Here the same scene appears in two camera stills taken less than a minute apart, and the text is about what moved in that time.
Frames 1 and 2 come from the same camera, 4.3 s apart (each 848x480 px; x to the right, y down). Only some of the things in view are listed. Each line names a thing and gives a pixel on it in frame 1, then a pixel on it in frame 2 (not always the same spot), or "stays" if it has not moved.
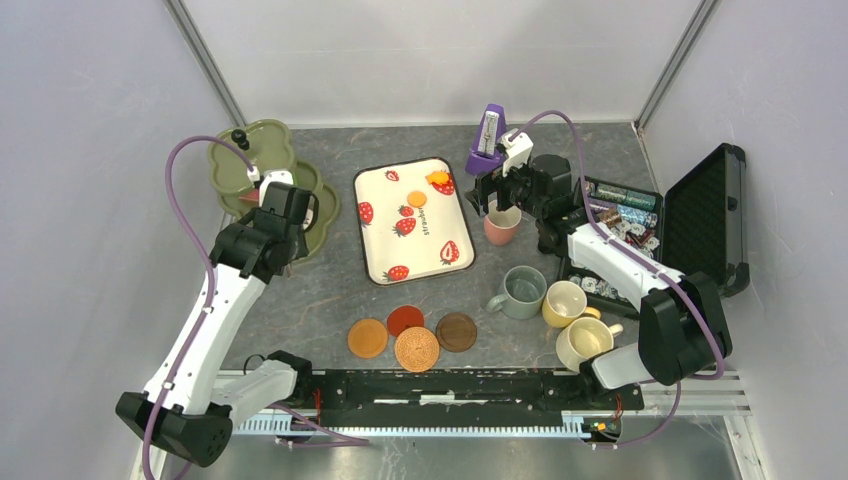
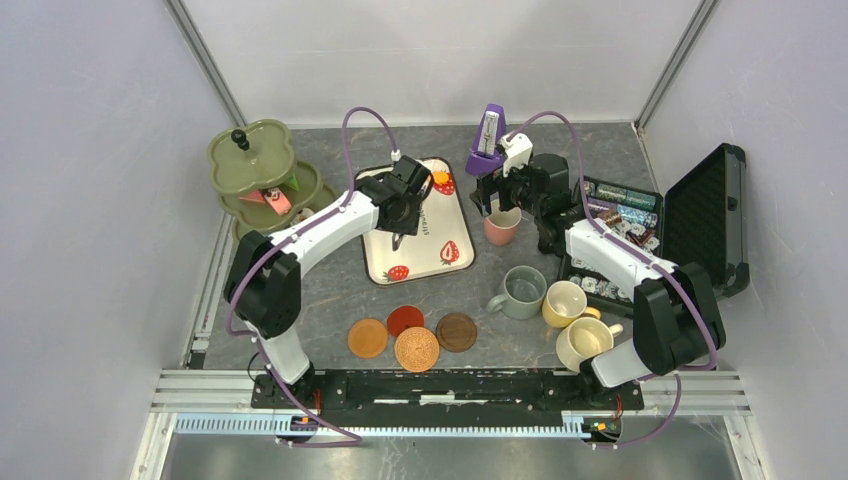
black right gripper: x=479 y=197 stays
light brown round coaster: x=367 y=338 stays
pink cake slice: x=254 y=195 stays
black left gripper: x=304 y=251 → x=410 y=226
